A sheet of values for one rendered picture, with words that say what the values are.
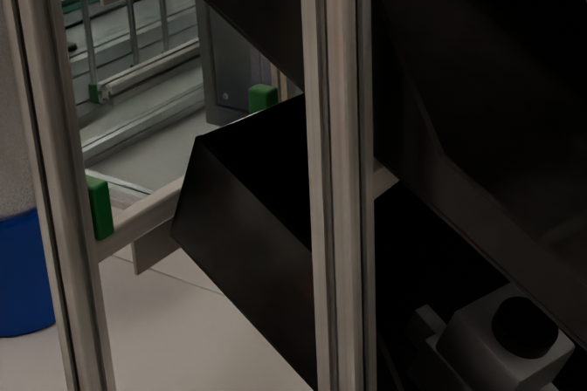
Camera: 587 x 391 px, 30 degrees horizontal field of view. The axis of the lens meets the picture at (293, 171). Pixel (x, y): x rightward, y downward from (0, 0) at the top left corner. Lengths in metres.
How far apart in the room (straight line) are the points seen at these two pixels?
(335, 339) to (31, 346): 0.88
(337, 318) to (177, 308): 0.90
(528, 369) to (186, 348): 0.81
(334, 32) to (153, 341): 0.93
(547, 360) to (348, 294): 0.12
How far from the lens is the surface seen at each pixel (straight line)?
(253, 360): 1.26
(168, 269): 1.44
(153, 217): 0.61
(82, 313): 0.59
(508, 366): 0.52
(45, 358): 1.31
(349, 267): 0.45
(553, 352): 0.53
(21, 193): 1.28
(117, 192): 1.60
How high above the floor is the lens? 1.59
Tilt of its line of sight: 26 degrees down
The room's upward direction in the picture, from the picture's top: 3 degrees counter-clockwise
